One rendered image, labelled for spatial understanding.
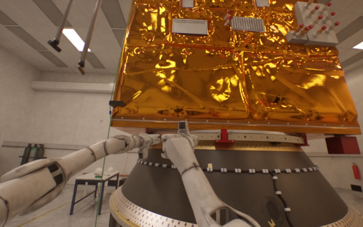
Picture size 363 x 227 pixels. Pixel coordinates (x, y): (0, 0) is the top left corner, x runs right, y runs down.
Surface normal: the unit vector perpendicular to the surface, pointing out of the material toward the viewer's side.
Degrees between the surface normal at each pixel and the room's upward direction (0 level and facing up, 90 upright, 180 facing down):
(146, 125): 90
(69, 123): 90
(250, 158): 62
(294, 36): 90
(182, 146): 57
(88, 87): 90
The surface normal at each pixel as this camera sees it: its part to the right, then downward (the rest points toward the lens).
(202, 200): -0.32, -0.70
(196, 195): -0.47, -0.48
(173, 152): -0.78, 0.07
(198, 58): -0.01, -0.43
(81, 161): 0.94, -0.22
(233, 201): -0.11, -0.69
